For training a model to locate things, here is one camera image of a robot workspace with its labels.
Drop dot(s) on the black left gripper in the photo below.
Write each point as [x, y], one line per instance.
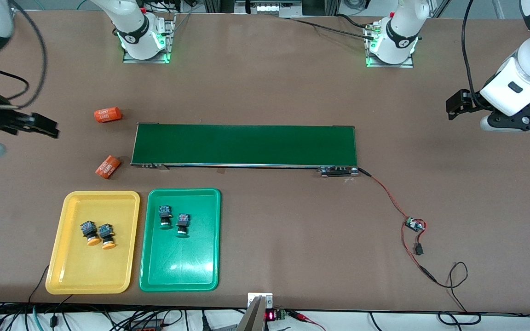
[471, 102]

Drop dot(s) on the orange printed cylinder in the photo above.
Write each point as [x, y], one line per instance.
[108, 167]
[107, 114]

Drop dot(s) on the yellow mushroom push button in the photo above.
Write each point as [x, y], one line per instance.
[90, 232]
[107, 235]

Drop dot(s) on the green mushroom push button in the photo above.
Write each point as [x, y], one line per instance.
[182, 225]
[165, 216]

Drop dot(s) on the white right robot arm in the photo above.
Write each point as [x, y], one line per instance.
[131, 27]

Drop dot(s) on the small green circuit board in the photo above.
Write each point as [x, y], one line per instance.
[414, 224]

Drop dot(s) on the yellow plastic tray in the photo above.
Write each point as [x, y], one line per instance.
[90, 266]

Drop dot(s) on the green plastic tray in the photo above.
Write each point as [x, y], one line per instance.
[180, 266]

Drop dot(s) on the green conveyor belt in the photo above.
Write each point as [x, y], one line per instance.
[246, 145]

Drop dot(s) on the grey metal control box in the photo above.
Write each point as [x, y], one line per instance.
[269, 9]

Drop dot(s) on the red power strip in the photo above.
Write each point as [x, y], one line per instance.
[147, 327]

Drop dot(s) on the red clip lead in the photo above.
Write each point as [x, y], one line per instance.
[299, 316]

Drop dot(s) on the red digit display module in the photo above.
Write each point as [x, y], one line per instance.
[270, 316]

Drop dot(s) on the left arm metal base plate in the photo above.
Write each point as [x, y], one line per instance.
[387, 65]

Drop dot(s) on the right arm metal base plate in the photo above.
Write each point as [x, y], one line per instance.
[145, 60]

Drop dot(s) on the black frame post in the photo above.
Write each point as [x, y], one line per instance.
[216, 5]

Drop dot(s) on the grey metal camera stand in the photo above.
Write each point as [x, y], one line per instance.
[252, 317]

